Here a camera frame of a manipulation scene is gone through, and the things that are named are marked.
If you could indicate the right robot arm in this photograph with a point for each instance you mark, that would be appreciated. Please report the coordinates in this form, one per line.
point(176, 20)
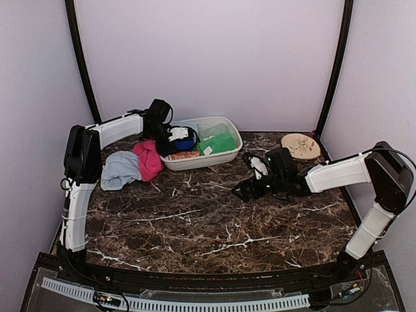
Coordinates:
point(389, 171)

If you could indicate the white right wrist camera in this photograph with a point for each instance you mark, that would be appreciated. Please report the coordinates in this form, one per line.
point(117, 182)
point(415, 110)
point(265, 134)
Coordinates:
point(256, 164)

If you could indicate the dark blue towel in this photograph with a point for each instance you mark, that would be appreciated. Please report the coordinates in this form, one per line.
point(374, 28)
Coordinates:
point(184, 145)

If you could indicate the black frame post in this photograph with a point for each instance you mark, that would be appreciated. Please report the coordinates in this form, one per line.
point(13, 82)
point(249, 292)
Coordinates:
point(81, 61)
point(336, 68)

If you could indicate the large light blue towel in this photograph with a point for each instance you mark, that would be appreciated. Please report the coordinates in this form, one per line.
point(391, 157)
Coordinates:
point(192, 129)

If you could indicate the white plastic basin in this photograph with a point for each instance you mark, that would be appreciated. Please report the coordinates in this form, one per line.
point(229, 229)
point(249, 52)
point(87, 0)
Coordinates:
point(213, 158)

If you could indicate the pink towel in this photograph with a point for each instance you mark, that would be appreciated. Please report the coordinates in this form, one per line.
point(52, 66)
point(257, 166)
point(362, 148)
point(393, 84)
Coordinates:
point(149, 161)

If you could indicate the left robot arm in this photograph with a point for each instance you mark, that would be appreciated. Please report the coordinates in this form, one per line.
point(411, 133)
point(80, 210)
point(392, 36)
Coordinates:
point(83, 165)

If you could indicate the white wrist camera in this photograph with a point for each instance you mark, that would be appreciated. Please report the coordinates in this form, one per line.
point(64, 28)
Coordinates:
point(178, 133)
point(256, 164)

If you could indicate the small pale blue cloth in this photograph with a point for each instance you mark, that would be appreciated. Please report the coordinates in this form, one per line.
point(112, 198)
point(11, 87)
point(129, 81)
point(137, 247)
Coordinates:
point(120, 168)

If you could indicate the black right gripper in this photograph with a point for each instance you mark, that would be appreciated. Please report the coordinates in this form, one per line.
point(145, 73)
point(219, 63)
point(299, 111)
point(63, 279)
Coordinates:
point(246, 197)

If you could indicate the black right frame post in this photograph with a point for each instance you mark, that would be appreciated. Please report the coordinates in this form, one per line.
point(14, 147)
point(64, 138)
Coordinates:
point(336, 68)

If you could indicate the rolled orange patterned towel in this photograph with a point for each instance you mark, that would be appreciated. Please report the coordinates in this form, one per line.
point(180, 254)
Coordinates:
point(182, 155)

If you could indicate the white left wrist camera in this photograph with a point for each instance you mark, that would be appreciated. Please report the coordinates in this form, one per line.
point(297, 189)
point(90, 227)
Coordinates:
point(178, 133)

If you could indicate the black front table rail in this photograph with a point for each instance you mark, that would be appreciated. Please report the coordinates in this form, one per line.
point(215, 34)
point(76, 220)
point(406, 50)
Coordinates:
point(314, 278)

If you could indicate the rolled pale green towel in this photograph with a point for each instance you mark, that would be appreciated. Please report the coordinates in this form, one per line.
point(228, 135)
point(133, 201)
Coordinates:
point(207, 133)

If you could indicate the white slotted cable duct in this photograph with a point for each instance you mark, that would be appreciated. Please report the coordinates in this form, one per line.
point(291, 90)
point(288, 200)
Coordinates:
point(152, 300)

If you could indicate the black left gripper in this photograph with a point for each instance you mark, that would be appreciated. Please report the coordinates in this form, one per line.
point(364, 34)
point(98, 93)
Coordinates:
point(166, 149)

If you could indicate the black left frame post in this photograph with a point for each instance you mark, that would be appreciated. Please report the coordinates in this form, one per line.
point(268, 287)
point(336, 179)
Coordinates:
point(81, 61)

